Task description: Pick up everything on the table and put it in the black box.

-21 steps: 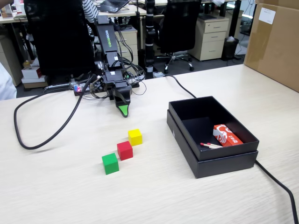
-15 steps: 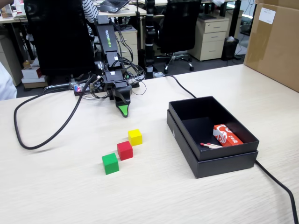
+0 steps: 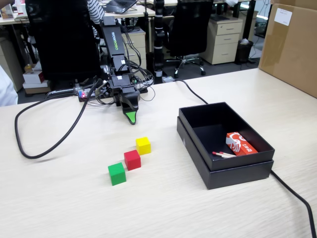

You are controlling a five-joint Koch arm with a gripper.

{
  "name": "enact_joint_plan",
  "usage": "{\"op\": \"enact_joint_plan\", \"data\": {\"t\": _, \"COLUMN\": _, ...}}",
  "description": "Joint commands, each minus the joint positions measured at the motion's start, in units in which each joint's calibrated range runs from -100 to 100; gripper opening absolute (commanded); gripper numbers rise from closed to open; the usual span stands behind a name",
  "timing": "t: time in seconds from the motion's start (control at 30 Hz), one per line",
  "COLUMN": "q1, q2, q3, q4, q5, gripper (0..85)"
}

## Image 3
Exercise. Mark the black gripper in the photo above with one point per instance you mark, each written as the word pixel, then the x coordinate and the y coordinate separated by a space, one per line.
pixel 120 81

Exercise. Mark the yellow wooden cube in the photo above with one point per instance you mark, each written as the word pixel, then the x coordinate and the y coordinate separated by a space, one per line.
pixel 143 146

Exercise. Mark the red wooden cube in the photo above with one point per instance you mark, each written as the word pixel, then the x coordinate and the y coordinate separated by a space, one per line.
pixel 132 160

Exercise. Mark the green wooden cube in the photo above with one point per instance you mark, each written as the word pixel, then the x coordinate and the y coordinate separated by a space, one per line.
pixel 117 174

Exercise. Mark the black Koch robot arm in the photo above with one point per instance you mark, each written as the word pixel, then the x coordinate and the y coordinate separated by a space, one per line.
pixel 112 37

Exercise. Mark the black cardboard box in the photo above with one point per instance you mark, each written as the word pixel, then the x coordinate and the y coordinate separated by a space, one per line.
pixel 230 173

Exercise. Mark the large brown cardboard box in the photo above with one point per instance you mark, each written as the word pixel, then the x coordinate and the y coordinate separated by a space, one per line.
pixel 292 49

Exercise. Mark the robot controller board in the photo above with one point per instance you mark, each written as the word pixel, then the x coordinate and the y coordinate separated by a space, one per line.
pixel 83 95

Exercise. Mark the beige drawer cabinet with lock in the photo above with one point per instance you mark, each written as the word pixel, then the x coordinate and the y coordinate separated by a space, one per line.
pixel 139 42

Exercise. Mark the black pole with white bands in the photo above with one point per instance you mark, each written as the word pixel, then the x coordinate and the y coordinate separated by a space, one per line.
pixel 158 37

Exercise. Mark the beige office desk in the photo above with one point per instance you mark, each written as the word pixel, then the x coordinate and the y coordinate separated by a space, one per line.
pixel 131 12

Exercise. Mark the wide black office chair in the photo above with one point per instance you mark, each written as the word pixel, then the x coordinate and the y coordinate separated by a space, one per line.
pixel 62 37

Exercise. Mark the black swivel office chair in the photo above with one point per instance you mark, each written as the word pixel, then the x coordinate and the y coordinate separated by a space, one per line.
pixel 190 29

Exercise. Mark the white boxes on floor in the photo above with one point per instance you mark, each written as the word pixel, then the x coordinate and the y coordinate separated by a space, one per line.
pixel 33 80

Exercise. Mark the red-tipped matchstick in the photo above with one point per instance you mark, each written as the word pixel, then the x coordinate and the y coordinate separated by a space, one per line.
pixel 229 156
pixel 223 154

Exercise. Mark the black laptop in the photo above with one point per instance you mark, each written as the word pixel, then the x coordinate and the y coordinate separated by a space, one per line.
pixel 120 5

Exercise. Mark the person in striped shirt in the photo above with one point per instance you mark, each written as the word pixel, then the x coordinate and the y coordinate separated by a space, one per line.
pixel 95 11

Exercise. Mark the beige three-drawer cabinet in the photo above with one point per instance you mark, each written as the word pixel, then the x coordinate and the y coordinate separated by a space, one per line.
pixel 223 42

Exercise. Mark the orange white matchbox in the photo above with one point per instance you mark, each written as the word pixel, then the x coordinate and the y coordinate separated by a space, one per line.
pixel 241 145

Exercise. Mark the person in white shirt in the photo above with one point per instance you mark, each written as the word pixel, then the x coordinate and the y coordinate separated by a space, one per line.
pixel 6 91

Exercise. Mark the black trash bin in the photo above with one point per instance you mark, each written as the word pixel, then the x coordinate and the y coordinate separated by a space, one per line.
pixel 244 52

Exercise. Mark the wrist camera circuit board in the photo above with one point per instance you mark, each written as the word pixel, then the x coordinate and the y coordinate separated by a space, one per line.
pixel 101 89

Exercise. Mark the small picture frame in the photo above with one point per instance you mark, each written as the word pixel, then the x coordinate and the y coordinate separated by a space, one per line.
pixel 7 12

